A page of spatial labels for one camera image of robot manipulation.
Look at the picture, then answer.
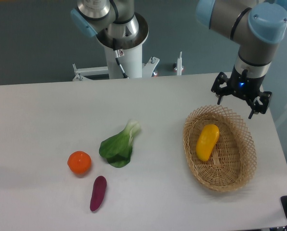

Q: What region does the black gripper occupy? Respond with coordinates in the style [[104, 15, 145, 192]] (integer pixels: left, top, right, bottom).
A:
[[211, 67, 272, 119]]

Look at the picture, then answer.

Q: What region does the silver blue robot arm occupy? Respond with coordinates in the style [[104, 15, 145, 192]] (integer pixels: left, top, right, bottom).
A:
[[70, 0, 287, 115]]

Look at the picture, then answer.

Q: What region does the yellow mango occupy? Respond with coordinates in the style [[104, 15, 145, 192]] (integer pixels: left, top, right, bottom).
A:
[[196, 124, 220, 161]]

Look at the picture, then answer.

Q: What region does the woven wicker basket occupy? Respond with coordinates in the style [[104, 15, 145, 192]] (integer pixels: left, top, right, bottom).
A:
[[183, 105, 257, 192]]

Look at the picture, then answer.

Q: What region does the green bok choy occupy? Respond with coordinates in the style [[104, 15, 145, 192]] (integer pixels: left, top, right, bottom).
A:
[[99, 120, 141, 168]]

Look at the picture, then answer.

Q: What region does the purple sweet potato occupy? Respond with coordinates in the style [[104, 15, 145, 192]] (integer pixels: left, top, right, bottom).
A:
[[90, 176, 107, 212]]

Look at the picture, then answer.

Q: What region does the orange tangerine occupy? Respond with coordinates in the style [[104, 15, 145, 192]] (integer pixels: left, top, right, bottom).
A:
[[67, 151, 92, 175]]

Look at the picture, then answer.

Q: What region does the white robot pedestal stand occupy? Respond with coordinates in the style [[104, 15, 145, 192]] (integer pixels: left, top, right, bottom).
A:
[[73, 13, 160, 81]]

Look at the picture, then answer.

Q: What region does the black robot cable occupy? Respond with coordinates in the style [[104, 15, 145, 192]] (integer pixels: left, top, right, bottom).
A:
[[112, 38, 130, 79]]

